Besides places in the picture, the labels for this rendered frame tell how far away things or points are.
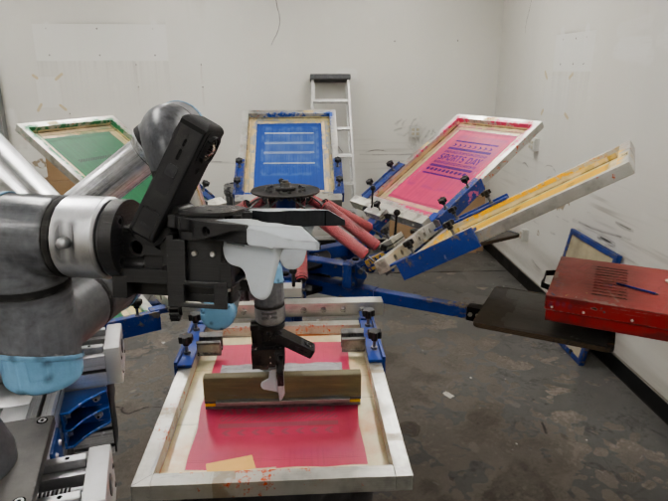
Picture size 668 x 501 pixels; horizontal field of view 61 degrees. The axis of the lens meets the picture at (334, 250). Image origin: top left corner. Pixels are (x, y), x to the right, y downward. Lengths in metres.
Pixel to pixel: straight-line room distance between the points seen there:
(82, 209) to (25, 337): 0.14
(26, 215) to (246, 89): 5.23
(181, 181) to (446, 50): 5.46
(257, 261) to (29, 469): 0.61
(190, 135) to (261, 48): 5.25
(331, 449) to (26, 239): 1.01
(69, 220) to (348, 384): 1.10
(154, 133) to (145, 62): 4.69
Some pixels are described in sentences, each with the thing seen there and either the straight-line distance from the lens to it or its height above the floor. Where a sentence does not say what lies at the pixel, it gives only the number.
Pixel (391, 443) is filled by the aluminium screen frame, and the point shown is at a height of 0.99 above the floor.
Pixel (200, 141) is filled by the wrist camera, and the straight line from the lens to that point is 0.49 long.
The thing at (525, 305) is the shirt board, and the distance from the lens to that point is 2.29.
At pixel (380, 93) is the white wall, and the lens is 5.78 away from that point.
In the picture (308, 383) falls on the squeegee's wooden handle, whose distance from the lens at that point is 1.52.
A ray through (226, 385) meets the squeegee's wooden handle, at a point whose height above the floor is 1.03.
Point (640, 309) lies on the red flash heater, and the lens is 1.98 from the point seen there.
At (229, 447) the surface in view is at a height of 0.95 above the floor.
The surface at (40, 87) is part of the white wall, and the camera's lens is 6.21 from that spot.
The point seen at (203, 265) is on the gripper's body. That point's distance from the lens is 0.49.
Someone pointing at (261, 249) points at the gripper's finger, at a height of 1.67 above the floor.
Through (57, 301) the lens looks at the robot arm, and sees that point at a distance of 0.60.
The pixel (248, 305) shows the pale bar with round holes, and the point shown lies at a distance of 1.97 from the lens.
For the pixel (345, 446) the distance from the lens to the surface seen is 1.43.
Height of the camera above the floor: 1.80
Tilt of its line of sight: 18 degrees down
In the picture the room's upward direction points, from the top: straight up
